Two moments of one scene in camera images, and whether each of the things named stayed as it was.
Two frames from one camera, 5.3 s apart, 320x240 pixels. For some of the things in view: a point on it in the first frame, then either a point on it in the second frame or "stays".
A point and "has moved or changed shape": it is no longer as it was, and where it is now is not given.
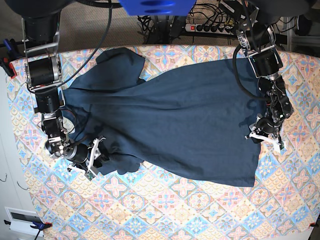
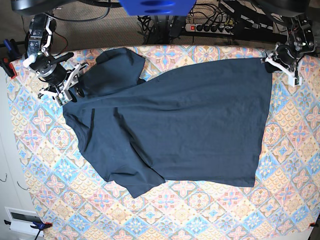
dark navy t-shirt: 192,124 has moved or changed shape
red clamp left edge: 13,54 stays
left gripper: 83,155 to 58,89
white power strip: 206,28 stays
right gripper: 267,128 to 283,58
